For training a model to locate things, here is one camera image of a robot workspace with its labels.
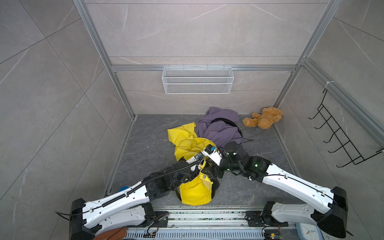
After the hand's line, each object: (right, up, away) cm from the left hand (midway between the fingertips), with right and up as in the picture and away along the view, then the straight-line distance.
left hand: (198, 157), depth 70 cm
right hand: (+4, -4, 0) cm, 6 cm away
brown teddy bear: (+53, +23, +39) cm, 70 cm away
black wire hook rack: (+67, +4, -6) cm, 67 cm away
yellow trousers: (0, -22, +12) cm, 25 cm away
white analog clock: (+51, -35, -1) cm, 62 cm away
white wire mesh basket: (+1, +47, +31) cm, 56 cm away
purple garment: (+15, +11, +29) cm, 34 cm away
